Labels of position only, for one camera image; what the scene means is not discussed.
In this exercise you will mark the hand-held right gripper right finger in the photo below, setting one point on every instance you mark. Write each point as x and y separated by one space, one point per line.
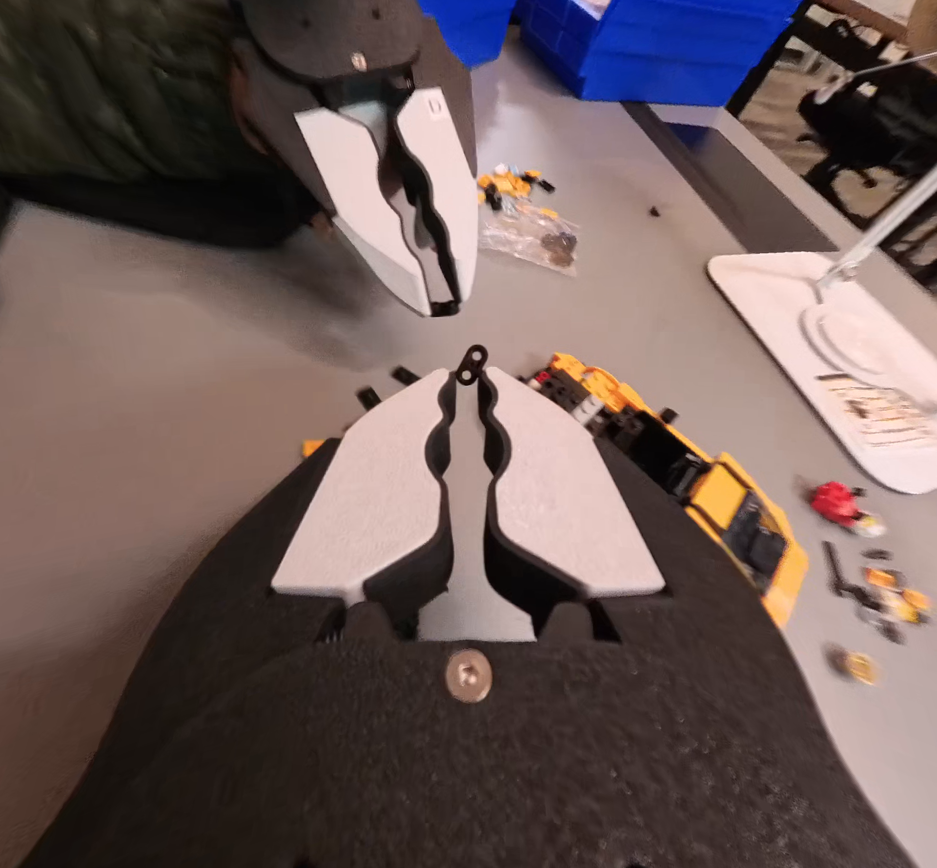
571 509

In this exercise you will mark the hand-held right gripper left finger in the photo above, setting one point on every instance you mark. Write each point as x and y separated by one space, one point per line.
366 509

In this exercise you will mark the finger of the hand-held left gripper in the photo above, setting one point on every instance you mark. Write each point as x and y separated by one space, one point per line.
351 187
446 173

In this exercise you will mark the yellow lego car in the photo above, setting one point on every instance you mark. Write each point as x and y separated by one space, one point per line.
732 502

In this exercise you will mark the white book stand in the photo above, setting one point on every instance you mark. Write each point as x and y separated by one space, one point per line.
768 297

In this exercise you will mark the pile of small lego pieces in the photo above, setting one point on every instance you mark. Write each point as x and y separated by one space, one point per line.
897 601
512 184

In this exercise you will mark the small yellow lego brick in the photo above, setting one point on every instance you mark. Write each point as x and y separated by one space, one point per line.
312 447

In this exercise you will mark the black lego wrench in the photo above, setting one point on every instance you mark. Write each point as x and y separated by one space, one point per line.
838 575

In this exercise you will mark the tan round lego piece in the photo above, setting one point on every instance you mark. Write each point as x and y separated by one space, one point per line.
856 665

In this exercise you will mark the clear plastic bag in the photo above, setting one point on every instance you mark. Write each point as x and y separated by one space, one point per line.
534 242

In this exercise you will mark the large blue storage bin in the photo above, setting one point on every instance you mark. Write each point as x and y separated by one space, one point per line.
695 41

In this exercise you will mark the sticker sheet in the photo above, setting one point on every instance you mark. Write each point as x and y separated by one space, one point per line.
878 410

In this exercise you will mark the black office chair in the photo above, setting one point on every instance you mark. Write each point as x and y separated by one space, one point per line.
871 121

